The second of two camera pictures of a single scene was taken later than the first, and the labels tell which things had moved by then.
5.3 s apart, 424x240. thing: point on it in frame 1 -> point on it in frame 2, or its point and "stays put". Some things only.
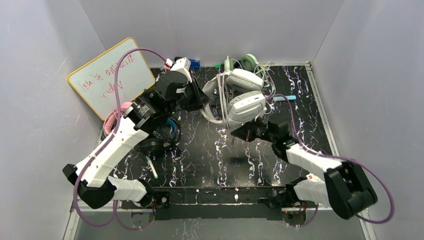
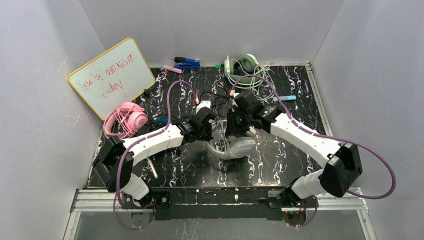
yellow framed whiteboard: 95,81 stays put
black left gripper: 191,92 -> 208,124
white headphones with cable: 235,97 -> 237,147
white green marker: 154,170 stays put
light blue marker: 281,98 stays put
